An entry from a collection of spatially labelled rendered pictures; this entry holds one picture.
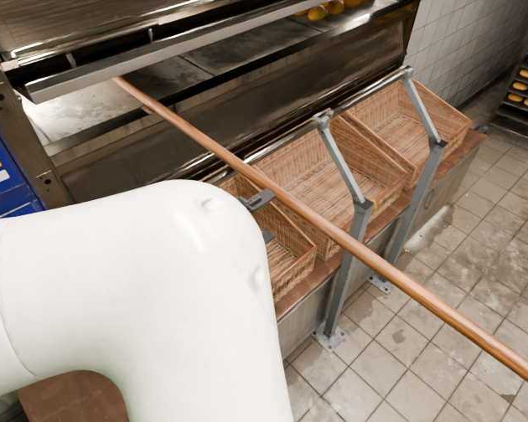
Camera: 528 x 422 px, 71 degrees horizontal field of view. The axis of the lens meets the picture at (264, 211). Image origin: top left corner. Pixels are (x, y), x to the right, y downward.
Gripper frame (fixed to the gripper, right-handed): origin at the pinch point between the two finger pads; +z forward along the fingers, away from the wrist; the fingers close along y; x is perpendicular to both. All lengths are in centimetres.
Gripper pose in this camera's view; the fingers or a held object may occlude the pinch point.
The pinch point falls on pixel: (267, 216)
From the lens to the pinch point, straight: 84.2
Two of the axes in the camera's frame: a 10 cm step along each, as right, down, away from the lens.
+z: 7.2, -5.0, 4.8
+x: 6.9, 5.3, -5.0
